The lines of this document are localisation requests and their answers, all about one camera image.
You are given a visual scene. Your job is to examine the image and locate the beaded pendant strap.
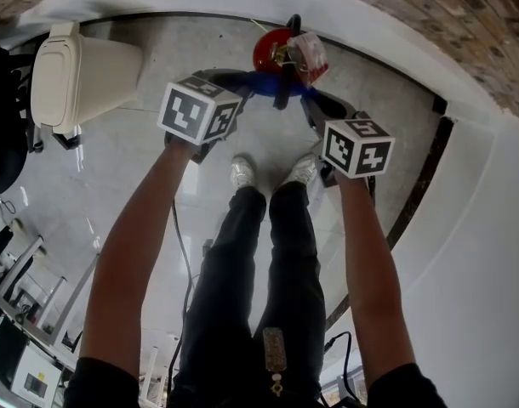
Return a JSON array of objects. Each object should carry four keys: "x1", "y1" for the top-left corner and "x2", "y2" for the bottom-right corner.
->
[{"x1": 261, "y1": 326, "x2": 287, "y2": 399}]

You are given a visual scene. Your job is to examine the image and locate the black cable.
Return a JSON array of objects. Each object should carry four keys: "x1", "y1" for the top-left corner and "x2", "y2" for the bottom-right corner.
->
[
  {"x1": 168, "y1": 196, "x2": 196, "y2": 408},
  {"x1": 322, "y1": 330, "x2": 368, "y2": 408}
]

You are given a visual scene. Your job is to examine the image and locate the red tag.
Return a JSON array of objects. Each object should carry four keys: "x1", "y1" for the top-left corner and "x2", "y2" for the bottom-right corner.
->
[{"x1": 287, "y1": 31, "x2": 331, "y2": 88}]

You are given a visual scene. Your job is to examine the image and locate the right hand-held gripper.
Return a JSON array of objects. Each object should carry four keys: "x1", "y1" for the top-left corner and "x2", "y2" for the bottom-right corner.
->
[{"x1": 299, "y1": 91, "x2": 396, "y2": 189}]

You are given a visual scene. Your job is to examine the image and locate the black baseboard strip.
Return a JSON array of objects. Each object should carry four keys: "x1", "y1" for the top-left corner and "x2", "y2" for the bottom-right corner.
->
[{"x1": 78, "y1": 9, "x2": 456, "y2": 332}]

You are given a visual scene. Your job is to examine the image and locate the person's right forearm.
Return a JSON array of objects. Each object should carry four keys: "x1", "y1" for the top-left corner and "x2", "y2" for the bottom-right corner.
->
[{"x1": 334, "y1": 173, "x2": 417, "y2": 391}]

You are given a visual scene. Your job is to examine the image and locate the black office chair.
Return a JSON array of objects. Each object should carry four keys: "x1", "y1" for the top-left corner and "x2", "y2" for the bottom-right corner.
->
[{"x1": 0, "y1": 39, "x2": 47, "y2": 196}]

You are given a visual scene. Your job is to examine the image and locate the person's left white sneaker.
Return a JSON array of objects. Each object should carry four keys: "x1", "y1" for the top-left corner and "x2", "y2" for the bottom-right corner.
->
[{"x1": 229, "y1": 154, "x2": 259, "y2": 190}]

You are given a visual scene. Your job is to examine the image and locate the person's black trousers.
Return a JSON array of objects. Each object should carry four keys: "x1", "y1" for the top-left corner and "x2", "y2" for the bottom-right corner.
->
[{"x1": 168, "y1": 180, "x2": 328, "y2": 408}]

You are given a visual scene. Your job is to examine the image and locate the cream trash bin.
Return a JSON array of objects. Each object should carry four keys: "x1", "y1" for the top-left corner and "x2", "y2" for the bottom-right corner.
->
[{"x1": 29, "y1": 21, "x2": 144, "y2": 135}]

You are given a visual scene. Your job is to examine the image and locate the white desk with metal legs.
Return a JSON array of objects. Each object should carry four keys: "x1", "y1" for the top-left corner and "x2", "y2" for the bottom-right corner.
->
[{"x1": 0, "y1": 227, "x2": 100, "y2": 356}]

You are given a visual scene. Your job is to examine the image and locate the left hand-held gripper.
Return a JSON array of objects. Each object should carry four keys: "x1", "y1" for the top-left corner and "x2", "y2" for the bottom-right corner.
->
[{"x1": 156, "y1": 68, "x2": 256, "y2": 164}]

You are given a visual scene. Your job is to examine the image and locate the person's black shirt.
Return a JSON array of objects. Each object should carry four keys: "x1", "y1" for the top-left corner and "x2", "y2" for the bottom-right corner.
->
[{"x1": 63, "y1": 356, "x2": 448, "y2": 408}]

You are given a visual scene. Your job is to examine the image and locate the red fire extinguisher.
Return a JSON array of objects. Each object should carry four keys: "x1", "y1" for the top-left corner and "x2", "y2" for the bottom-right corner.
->
[{"x1": 252, "y1": 13, "x2": 331, "y2": 112}]

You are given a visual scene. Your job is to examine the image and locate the blue cloth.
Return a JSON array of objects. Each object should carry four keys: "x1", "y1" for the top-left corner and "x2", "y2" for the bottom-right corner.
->
[{"x1": 237, "y1": 69, "x2": 325, "y2": 101}]

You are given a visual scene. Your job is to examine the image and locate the person's left forearm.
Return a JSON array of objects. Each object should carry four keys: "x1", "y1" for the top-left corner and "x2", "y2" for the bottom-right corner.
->
[{"x1": 78, "y1": 137, "x2": 202, "y2": 383}]

